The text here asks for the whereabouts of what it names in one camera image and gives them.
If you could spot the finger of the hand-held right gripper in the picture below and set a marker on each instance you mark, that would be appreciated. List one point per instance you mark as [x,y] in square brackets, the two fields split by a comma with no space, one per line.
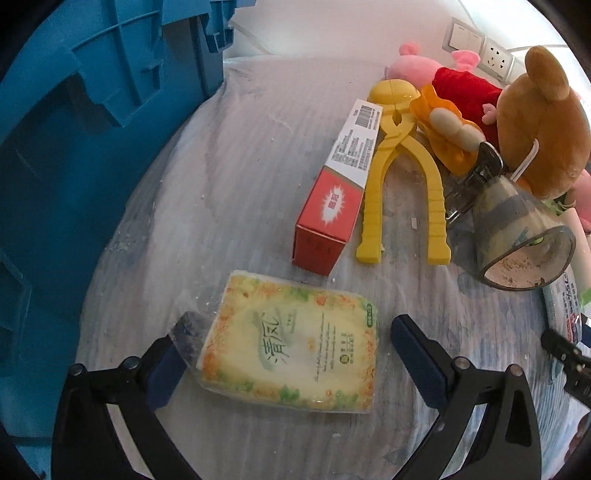
[575,369]

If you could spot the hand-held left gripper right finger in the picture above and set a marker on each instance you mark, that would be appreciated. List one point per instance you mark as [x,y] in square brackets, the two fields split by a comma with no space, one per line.
[415,355]

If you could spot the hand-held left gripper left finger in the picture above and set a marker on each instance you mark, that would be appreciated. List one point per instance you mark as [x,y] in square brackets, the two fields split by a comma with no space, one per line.
[161,378]

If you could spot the yellow floral tissue pack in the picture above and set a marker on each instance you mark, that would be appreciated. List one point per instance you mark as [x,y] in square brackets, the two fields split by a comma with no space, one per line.
[295,341]

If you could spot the blue plastic storage crate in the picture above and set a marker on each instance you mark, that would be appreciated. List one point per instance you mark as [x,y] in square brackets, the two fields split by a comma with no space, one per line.
[69,161]

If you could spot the white and blue packet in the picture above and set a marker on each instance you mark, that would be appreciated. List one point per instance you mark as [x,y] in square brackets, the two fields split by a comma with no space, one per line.
[563,300]

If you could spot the red and white toothpaste box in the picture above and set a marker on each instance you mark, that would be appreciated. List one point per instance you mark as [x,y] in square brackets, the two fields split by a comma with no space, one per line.
[337,194]

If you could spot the yellow plastic snowball clamp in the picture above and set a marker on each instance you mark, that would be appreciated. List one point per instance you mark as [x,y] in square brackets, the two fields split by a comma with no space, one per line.
[390,152]

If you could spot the orange and yellow plush toy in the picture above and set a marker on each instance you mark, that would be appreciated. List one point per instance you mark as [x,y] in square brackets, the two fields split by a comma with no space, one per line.
[450,127]

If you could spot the brown bear plush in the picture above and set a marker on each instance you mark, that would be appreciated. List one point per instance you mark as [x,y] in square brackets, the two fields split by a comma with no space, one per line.
[540,120]

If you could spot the pink pig plush red dress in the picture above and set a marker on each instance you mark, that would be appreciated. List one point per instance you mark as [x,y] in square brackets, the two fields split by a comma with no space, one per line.
[461,87]

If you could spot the white wall socket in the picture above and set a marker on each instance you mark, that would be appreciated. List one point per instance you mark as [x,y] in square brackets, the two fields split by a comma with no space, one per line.
[496,56]

